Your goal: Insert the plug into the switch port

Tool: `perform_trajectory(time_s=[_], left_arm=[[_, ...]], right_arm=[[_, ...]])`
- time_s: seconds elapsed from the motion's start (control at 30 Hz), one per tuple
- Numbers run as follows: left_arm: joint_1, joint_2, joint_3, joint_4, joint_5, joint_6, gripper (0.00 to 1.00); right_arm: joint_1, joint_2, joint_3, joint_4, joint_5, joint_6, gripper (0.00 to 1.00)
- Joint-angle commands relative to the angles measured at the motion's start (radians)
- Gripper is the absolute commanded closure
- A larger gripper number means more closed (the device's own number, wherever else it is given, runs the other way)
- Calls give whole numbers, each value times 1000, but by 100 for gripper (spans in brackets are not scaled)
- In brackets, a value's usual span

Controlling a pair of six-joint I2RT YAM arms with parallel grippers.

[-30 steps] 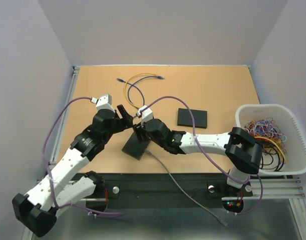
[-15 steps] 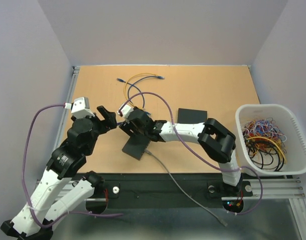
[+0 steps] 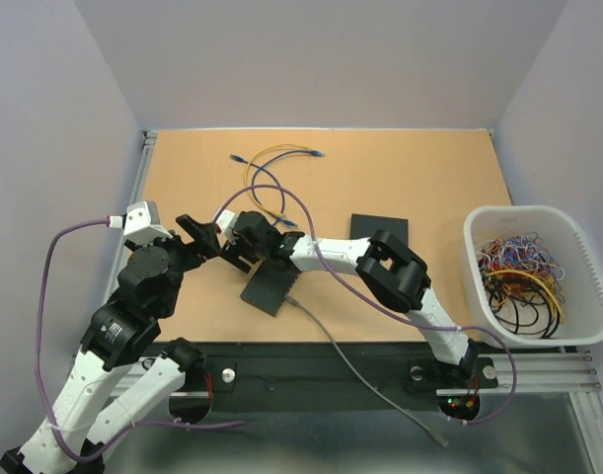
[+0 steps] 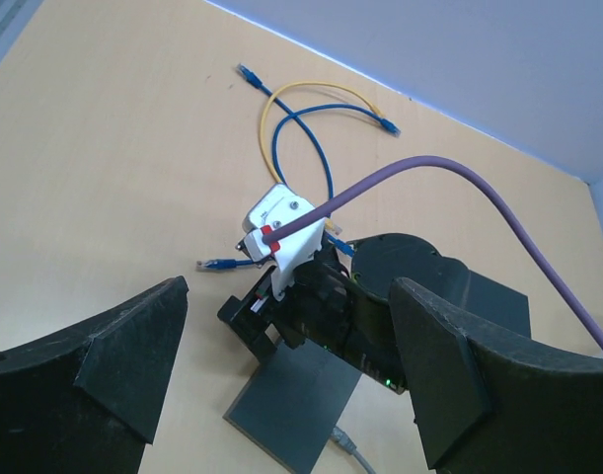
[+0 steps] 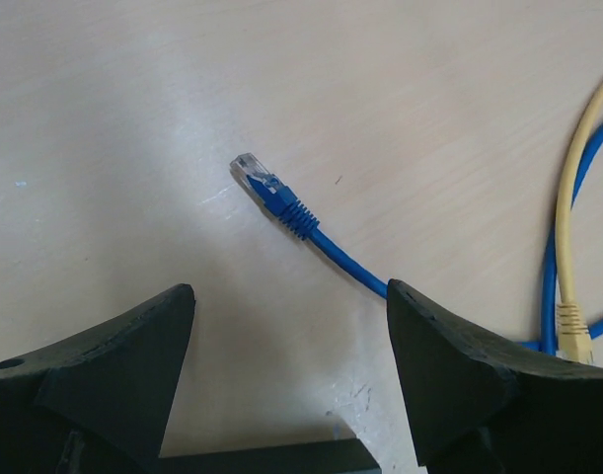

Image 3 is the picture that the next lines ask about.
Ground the yellow ethernet cable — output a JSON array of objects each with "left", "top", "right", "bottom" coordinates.
[{"left": 243, "top": 142, "right": 313, "bottom": 219}]

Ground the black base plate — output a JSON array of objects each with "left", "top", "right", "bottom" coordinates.
[{"left": 169, "top": 342, "right": 498, "bottom": 419}]

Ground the aluminium frame rail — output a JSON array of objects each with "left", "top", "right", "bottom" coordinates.
[{"left": 492, "top": 348, "right": 603, "bottom": 394}]

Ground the grey ethernet cable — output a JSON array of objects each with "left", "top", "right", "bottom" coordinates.
[{"left": 285, "top": 295, "right": 450, "bottom": 448}]

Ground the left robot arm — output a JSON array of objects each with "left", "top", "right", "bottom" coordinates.
[{"left": 0, "top": 201, "right": 220, "bottom": 473}]

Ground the bundle of coloured wires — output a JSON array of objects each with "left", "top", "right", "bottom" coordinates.
[{"left": 476, "top": 226, "right": 573, "bottom": 340}]

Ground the black network switch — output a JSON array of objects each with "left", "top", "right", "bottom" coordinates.
[
  {"left": 240, "top": 262, "right": 301, "bottom": 317},
  {"left": 348, "top": 213, "right": 409, "bottom": 245}
]

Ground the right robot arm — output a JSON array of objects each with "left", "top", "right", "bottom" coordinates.
[{"left": 215, "top": 210, "right": 478, "bottom": 385}]

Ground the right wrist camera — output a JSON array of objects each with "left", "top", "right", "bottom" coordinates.
[{"left": 216, "top": 209, "right": 239, "bottom": 241}]

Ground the white plastic basket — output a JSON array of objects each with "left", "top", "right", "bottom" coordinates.
[{"left": 462, "top": 205, "right": 603, "bottom": 349}]

